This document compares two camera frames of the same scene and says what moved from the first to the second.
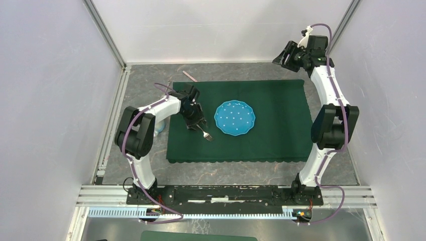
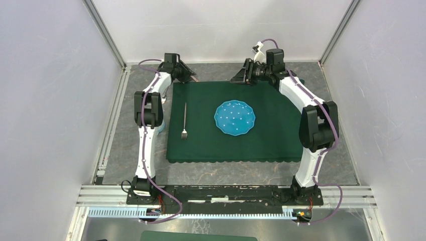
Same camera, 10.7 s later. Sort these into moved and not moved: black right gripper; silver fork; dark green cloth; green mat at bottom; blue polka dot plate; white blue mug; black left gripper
Moved: black right gripper; black left gripper; silver fork
Not moved: blue polka dot plate; dark green cloth; green mat at bottom; white blue mug
